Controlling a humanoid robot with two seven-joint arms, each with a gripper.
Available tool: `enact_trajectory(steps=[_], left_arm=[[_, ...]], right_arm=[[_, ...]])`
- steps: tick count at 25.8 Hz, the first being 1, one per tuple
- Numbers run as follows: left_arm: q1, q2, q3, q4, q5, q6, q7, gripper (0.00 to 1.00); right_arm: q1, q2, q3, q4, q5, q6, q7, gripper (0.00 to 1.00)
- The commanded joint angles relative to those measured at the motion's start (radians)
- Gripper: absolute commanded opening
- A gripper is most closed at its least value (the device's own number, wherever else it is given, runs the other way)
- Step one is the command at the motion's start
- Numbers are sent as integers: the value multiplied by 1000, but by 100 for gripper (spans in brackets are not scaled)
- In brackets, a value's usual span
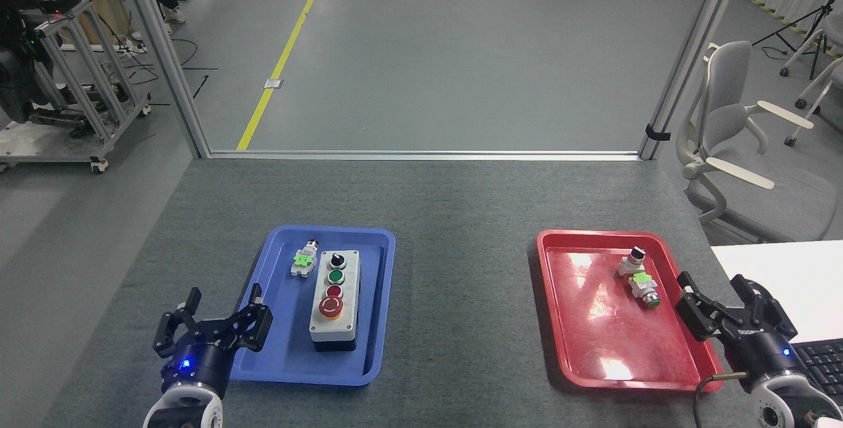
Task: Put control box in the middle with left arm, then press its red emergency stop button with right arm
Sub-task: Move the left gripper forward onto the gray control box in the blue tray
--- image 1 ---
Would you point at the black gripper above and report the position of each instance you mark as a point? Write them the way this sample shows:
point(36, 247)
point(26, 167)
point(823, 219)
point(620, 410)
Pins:
point(764, 352)
point(197, 365)

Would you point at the grey control box with buttons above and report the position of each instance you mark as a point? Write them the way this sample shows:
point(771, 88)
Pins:
point(348, 268)

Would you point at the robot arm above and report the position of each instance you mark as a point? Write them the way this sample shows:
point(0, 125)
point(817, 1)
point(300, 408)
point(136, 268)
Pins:
point(790, 401)
point(168, 411)

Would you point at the brown cardboard box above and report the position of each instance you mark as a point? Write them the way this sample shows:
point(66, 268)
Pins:
point(99, 0)

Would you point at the blue plastic tray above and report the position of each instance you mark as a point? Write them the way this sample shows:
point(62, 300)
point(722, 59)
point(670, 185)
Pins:
point(290, 322)

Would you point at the black keyboard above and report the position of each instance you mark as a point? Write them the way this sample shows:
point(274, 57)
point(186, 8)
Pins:
point(823, 365)

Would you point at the red plastic tray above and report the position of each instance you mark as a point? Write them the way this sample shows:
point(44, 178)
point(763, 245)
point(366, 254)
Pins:
point(606, 329)

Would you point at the grey office chair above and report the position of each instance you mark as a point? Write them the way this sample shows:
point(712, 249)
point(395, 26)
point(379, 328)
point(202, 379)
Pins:
point(724, 118)

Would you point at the white office chair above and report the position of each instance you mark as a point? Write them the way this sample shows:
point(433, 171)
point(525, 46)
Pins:
point(820, 79)

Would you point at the metal floor socket plate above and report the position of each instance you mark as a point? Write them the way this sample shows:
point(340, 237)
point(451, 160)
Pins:
point(273, 83)

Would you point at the black tripod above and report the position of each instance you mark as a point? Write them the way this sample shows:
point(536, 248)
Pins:
point(813, 16)

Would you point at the black machine on cart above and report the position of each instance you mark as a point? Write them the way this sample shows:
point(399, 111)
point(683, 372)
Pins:
point(16, 79)

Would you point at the green-headed push button switch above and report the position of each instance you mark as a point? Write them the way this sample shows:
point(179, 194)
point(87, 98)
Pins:
point(643, 288)

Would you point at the black knob selector switch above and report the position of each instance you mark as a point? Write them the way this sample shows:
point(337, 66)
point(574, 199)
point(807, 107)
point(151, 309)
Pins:
point(632, 262)

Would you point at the red-headed push button switch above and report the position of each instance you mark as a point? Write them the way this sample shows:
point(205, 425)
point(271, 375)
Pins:
point(303, 261)

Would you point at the black clip on post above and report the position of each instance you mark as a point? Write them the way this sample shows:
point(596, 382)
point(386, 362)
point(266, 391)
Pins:
point(657, 132)

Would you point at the silver aluminium post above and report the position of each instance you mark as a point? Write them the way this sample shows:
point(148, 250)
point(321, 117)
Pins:
point(691, 53)
point(164, 53)

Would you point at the silver aluminium rail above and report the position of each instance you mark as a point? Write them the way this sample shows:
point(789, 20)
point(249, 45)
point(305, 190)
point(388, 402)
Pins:
point(421, 155)

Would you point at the aluminium frame cart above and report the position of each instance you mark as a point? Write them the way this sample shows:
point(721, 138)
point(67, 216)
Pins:
point(79, 85)

